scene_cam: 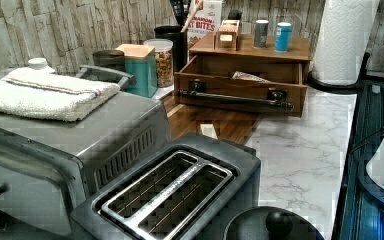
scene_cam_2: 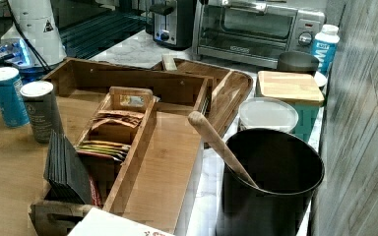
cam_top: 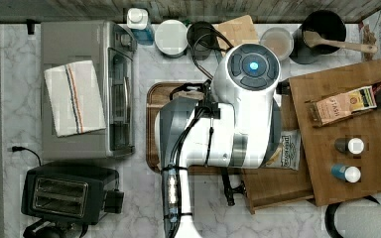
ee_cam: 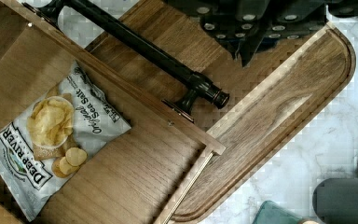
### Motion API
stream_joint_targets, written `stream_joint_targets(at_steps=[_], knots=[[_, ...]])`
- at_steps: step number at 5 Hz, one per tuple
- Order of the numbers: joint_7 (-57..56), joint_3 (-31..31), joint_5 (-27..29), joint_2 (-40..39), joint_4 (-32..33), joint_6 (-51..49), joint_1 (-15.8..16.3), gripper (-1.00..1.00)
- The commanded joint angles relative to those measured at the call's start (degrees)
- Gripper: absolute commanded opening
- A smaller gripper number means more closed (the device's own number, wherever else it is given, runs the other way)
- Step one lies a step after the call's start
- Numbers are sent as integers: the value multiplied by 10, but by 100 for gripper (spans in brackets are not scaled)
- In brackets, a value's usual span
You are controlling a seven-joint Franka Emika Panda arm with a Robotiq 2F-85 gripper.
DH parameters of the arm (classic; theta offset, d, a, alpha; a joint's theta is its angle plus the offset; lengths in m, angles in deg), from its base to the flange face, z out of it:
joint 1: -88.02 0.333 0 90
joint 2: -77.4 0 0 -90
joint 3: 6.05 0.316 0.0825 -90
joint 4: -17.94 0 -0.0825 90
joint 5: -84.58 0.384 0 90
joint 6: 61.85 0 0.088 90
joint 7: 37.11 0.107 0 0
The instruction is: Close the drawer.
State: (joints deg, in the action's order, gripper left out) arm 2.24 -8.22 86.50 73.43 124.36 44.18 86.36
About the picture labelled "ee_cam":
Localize wooden drawer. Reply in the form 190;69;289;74
0;0;227;224

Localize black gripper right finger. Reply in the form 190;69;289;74
241;0;358;66

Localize Deep River chips bag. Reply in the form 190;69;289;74
0;63;131;221

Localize dark grey cup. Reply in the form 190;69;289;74
312;178;358;224

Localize black drawer handle bar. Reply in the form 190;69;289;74
22;0;229;122

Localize wooden tray with rim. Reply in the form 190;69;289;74
170;22;356;224

